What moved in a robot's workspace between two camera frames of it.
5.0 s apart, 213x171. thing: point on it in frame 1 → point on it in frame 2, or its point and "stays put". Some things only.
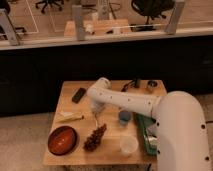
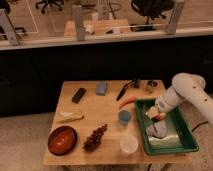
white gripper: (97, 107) → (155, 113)
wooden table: (81, 132) stays put
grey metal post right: (175, 17) stays put
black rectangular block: (78, 95) stays put
